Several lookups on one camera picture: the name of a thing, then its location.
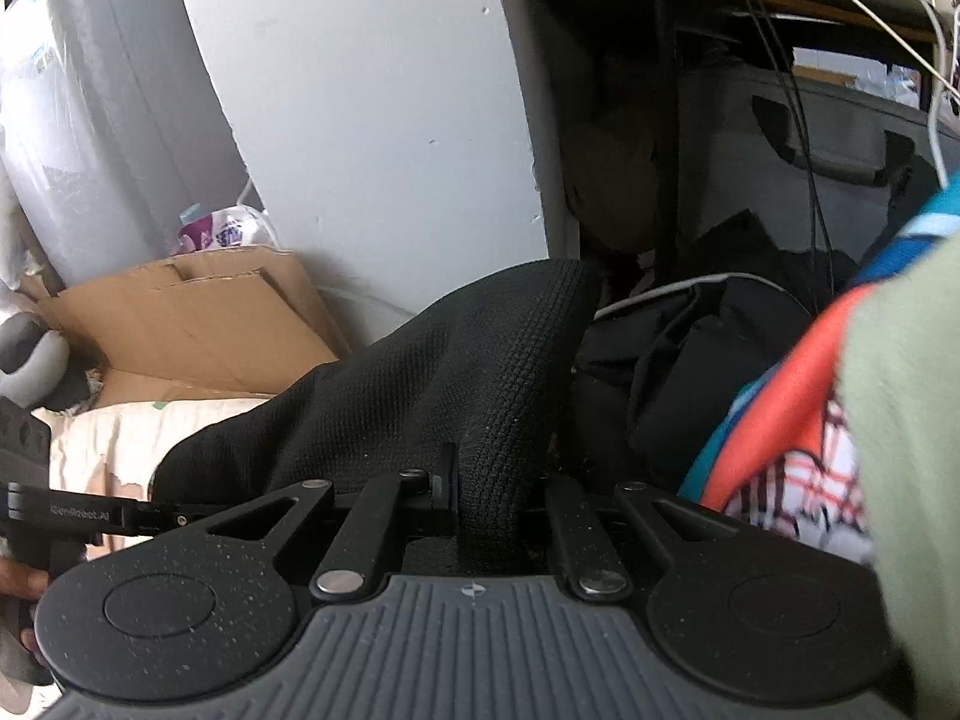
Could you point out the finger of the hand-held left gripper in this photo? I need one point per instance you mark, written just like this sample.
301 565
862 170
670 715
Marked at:
75 514

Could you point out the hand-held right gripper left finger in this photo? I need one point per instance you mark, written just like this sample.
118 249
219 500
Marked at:
442 510

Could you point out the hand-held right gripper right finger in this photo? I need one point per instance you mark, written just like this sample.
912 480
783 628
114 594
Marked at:
562 517

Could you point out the black garment with patterned panels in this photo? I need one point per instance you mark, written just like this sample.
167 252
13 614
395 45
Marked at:
465 375

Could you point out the person's left hand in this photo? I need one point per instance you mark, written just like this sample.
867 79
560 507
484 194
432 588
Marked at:
19 581

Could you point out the cream bear print bedsheet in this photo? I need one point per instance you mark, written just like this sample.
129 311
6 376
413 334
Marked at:
97 442

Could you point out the grey neck pillow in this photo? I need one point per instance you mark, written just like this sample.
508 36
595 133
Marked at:
30 367

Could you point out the black bag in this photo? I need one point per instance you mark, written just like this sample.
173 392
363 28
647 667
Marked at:
675 360

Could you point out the brown cardboard sheet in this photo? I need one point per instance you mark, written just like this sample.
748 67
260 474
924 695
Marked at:
187 330

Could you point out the colourful printed cloth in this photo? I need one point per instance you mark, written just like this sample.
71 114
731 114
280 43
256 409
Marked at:
787 390

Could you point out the blue cap detergent bottle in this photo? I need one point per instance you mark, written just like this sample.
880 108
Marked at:
191 214

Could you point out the purple detergent pouch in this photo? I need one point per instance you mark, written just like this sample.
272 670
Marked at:
225 232

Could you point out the brown bag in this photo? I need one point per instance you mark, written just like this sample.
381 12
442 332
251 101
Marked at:
615 172

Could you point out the pale green cloth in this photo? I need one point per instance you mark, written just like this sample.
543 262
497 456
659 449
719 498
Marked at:
915 502

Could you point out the grey suitcase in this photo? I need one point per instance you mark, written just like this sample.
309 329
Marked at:
720 165

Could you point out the black desk leg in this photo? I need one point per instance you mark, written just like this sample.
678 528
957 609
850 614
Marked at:
664 127

